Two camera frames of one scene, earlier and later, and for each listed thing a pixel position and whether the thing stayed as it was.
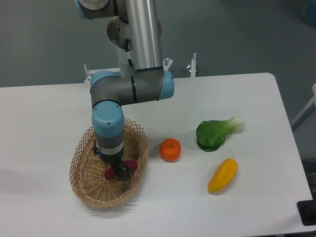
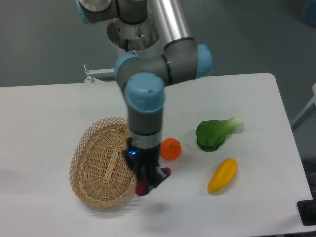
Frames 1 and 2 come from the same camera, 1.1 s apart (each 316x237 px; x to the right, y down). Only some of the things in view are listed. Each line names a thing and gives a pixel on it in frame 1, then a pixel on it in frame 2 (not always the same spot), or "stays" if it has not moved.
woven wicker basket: (87, 171) stays
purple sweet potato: (111, 174) → (141, 187)
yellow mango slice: (222, 175) stays
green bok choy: (211, 134) stays
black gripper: (124, 172) → (145, 162)
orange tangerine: (170, 149) stays
